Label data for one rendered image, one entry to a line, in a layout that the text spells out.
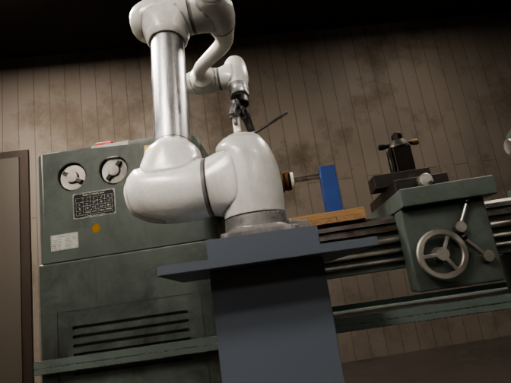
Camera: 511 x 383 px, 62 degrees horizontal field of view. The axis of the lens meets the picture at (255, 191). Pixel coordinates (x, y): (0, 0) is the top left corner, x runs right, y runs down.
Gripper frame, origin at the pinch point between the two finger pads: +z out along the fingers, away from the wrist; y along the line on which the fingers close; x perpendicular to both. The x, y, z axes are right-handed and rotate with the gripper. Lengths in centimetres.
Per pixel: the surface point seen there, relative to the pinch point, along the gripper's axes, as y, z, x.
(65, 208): -44, 31, 52
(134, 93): 116, -163, 155
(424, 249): 1, 62, -56
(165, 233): -30, 44, 20
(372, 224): 4, 49, -42
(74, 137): 96, -125, 208
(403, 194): -7, 45, -54
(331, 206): 9.8, 36.3, -27.7
